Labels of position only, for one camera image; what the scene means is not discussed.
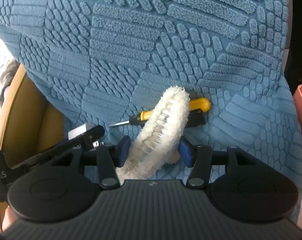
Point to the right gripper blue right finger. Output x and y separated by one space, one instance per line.
186 151

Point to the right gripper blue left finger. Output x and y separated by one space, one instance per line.
122 151

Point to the white fluffy hair clip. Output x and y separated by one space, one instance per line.
158 140

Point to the person's left hand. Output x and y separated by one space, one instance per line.
9 218

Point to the yellow black screwdriver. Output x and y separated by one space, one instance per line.
198 108

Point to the white charger left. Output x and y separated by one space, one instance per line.
79 132

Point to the blue textured chair cover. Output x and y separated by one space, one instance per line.
102 61

